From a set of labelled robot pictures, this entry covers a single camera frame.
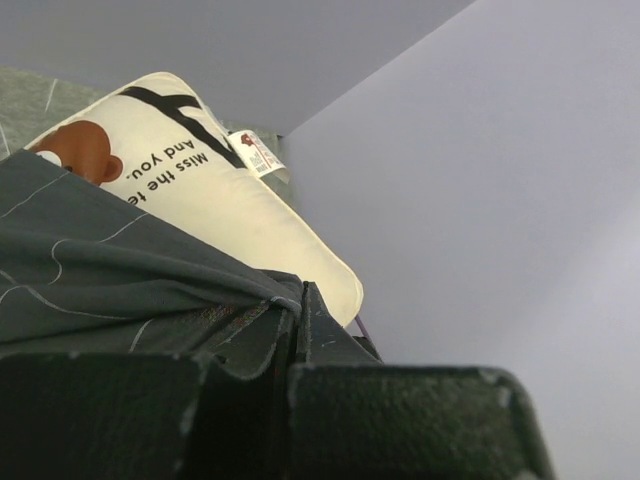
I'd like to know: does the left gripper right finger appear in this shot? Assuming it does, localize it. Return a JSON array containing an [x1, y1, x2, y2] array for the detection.
[[287, 283, 555, 479]]

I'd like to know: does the cream bear print pillow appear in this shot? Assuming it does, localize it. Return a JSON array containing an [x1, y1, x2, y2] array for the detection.
[[27, 72, 364, 326]]

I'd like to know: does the dark grey checked pillowcase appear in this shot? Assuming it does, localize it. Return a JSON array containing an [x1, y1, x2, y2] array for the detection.
[[1, 151, 303, 353]]

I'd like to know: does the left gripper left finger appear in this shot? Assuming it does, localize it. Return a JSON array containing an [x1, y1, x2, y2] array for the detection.
[[184, 306, 297, 479]]

